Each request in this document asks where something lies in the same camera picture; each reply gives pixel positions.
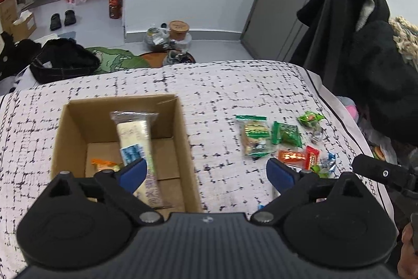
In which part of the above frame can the dark green plum snack bag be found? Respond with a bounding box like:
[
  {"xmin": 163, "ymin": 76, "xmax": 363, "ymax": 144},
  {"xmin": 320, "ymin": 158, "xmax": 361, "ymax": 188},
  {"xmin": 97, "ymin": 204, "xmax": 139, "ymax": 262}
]
[{"xmin": 271, "ymin": 121, "xmax": 303, "ymax": 148}]

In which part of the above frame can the white blueberry cake package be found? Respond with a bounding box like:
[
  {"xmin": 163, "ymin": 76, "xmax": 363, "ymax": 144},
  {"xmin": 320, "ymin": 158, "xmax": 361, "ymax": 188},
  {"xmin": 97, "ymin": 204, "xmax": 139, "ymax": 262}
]
[{"xmin": 110, "ymin": 111, "xmax": 164, "ymax": 208}]

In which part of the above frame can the clear brown cookie packet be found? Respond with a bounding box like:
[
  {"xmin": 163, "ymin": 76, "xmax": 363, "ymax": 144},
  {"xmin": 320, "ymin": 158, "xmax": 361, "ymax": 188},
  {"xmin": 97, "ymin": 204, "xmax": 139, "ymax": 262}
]
[{"xmin": 310, "ymin": 125, "xmax": 324, "ymax": 144}]

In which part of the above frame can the bright green triangular snack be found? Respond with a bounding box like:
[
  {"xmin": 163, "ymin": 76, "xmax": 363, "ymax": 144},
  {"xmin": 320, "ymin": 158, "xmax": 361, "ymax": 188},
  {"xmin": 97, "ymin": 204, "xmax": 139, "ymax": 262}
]
[{"xmin": 297, "ymin": 111, "xmax": 324, "ymax": 129}]

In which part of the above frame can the blue silver snack packet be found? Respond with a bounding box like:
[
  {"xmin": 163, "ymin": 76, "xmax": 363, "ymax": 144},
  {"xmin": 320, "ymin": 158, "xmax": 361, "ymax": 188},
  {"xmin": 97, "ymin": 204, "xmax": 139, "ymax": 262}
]
[{"xmin": 320, "ymin": 152, "xmax": 336, "ymax": 173}]

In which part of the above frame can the person's right hand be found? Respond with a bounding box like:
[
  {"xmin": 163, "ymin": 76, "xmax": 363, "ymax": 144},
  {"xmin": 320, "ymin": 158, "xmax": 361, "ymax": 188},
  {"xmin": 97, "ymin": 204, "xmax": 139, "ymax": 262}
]
[{"xmin": 397, "ymin": 223, "xmax": 418, "ymax": 279}]

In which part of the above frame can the orange snack packet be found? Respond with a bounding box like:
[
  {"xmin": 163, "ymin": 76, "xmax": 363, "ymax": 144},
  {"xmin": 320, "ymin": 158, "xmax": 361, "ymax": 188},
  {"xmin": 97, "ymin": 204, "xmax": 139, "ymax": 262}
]
[{"xmin": 91, "ymin": 159, "xmax": 123, "ymax": 173}]

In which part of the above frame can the red snack packet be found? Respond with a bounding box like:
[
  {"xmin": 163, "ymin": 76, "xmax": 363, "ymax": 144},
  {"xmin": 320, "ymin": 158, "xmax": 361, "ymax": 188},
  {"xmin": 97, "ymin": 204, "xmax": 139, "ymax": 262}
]
[{"xmin": 305, "ymin": 146, "xmax": 320, "ymax": 170}]

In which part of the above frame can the lime green snack packet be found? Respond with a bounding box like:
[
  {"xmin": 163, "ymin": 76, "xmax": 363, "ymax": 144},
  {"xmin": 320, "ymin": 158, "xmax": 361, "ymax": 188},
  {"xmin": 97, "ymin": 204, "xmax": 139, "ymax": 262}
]
[{"xmin": 310, "ymin": 164, "xmax": 329, "ymax": 178}]

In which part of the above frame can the green brown biscuit packet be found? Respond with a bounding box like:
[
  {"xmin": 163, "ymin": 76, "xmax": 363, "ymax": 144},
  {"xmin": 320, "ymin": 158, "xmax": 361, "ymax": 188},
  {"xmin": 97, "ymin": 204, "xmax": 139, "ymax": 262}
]
[{"xmin": 235, "ymin": 115, "xmax": 275, "ymax": 157}]

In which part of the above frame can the grey pink plush toy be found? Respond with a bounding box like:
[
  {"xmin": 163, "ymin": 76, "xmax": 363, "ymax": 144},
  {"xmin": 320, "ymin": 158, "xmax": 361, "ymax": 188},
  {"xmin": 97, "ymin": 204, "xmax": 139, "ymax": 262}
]
[{"xmin": 337, "ymin": 96, "xmax": 359, "ymax": 122}]

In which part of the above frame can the patterned white bed cloth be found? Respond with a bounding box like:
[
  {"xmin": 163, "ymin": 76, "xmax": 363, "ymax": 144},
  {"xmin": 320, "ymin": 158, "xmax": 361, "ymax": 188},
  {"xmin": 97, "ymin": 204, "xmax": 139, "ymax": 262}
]
[{"xmin": 0, "ymin": 59, "xmax": 400, "ymax": 279}]

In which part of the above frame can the green floor mat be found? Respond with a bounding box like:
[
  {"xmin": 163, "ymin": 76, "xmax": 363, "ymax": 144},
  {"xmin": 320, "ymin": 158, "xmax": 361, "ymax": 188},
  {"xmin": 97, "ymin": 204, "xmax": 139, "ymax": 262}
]
[{"xmin": 87, "ymin": 47, "xmax": 151, "ymax": 74}]

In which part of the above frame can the grey sneaker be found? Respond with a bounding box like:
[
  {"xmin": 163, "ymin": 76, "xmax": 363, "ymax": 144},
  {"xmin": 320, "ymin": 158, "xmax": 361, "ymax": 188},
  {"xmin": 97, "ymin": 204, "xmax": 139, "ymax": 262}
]
[{"xmin": 162, "ymin": 50, "xmax": 195, "ymax": 66}]

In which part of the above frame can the black bag on floor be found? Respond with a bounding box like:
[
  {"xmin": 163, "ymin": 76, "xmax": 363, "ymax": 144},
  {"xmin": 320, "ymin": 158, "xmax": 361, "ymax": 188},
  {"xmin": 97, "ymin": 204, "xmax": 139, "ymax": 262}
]
[{"xmin": 29, "ymin": 38, "xmax": 101, "ymax": 84}]

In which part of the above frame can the grey plastic bag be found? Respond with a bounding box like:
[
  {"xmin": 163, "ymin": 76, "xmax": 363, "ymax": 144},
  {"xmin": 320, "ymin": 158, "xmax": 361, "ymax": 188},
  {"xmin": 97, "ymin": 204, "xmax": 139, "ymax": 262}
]
[{"xmin": 144, "ymin": 23, "xmax": 170, "ymax": 52}]

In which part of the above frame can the black hanging coat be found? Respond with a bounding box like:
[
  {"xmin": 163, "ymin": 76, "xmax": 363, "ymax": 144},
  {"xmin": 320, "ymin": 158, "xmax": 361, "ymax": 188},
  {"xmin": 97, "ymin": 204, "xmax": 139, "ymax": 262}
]
[{"xmin": 291, "ymin": 0, "xmax": 417, "ymax": 146}]

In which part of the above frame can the cork lid glass jar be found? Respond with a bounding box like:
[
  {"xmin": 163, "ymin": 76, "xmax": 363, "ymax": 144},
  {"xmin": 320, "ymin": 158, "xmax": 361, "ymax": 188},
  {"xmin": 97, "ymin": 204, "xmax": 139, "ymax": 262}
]
[{"xmin": 169, "ymin": 20, "xmax": 190, "ymax": 41}]

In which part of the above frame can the right black slipper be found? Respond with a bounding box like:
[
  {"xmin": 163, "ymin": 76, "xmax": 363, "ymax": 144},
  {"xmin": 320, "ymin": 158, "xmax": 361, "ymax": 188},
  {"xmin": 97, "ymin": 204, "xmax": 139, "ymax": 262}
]
[{"xmin": 64, "ymin": 9, "xmax": 77, "ymax": 26}]

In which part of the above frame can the black slipper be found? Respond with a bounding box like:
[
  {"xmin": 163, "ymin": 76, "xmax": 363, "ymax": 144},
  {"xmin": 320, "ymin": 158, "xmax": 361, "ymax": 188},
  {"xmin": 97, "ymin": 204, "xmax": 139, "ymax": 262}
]
[
  {"xmin": 50, "ymin": 13, "xmax": 62, "ymax": 31},
  {"xmin": 64, "ymin": 9, "xmax": 77, "ymax": 26}
]

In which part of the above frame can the left black slipper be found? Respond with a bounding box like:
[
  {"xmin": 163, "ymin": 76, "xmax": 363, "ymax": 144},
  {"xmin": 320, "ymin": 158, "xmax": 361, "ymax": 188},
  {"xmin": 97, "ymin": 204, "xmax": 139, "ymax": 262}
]
[{"xmin": 50, "ymin": 13, "xmax": 62, "ymax": 31}]

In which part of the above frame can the dark oil bottle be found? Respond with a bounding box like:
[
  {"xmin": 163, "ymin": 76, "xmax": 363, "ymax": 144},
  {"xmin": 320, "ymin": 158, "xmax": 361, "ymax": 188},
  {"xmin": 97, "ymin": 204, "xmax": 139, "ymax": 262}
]
[{"xmin": 108, "ymin": 0, "xmax": 122, "ymax": 19}]

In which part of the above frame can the small cardboard box on floor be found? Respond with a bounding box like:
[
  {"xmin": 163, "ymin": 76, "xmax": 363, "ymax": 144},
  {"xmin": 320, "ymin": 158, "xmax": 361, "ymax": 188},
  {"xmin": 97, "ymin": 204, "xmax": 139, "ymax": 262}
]
[{"xmin": 12, "ymin": 10, "xmax": 37, "ymax": 42}]

